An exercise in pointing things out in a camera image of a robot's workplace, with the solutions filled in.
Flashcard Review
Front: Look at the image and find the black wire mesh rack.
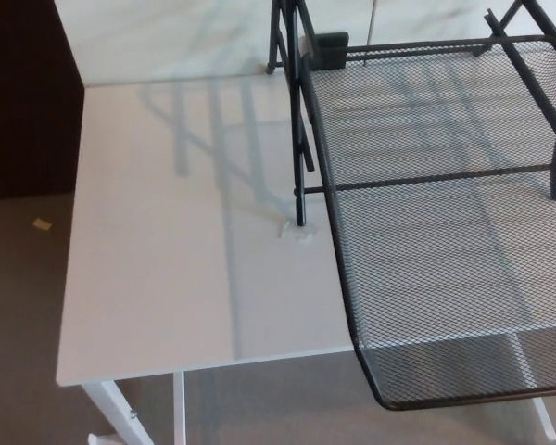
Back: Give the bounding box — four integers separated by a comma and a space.
299, 35, 556, 412

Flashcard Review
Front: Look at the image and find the clear tape blob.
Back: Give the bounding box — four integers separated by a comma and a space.
276, 219, 320, 248

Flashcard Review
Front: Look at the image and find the small black box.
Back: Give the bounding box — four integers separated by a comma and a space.
314, 31, 350, 70

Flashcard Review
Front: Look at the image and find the dark brown panel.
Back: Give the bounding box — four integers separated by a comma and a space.
0, 0, 87, 202

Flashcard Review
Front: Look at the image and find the black metal file tray frame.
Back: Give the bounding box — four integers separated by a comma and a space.
263, 0, 556, 228

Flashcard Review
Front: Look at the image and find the white metal table leg frame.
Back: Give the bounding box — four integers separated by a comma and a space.
83, 369, 187, 445
531, 397, 556, 442

